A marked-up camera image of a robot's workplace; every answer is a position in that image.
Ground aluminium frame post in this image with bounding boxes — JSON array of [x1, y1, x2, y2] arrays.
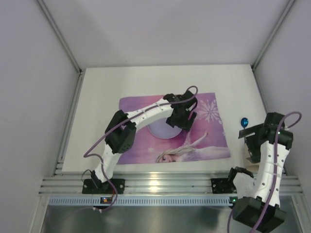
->
[[35, 0, 82, 74], [251, 0, 298, 72]]

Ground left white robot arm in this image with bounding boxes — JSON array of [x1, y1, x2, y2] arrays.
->
[[84, 90, 198, 189]]

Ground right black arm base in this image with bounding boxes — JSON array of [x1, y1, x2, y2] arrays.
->
[[211, 178, 237, 194]]

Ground blue spoon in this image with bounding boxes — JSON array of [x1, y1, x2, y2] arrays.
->
[[241, 117, 249, 144]]

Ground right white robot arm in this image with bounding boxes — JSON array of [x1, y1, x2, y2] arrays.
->
[[228, 112, 294, 233]]

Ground aluminium mounting rail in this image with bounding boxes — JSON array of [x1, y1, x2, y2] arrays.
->
[[38, 171, 303, 196]]

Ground slotted grey cable duct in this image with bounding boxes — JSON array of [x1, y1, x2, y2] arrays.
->
[[49, 196, 238, 206]]

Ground purple printed cloth placemat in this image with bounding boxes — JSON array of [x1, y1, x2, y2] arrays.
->
[[118, 93, 230, 165]]

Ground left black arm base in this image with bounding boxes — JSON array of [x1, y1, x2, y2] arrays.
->
[[82, 179, 125, 194]]

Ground right aluminium frame post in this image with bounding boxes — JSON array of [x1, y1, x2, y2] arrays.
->
[[251, 0, 298, 72]]

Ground lilac plastic plate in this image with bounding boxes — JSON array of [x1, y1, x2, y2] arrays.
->
[[147, 118, 182, 139]]

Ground beige paper cup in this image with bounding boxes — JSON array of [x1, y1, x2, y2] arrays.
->
[[245, 157, 259, 173]]

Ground left aluminium frame post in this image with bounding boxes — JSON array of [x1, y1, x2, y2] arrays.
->
[[35, 0, 82, 74]]

